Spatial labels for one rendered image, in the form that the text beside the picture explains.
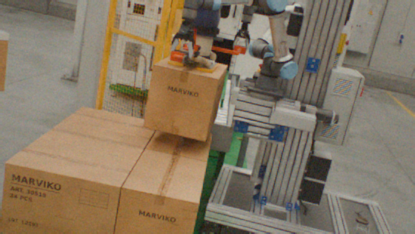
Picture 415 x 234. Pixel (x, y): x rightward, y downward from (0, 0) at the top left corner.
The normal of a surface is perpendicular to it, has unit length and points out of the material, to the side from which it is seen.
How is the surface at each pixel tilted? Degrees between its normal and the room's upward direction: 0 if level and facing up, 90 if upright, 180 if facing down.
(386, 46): 90
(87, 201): 90
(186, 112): 90
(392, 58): 90
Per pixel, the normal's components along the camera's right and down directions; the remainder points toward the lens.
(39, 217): -0.07, 0.26
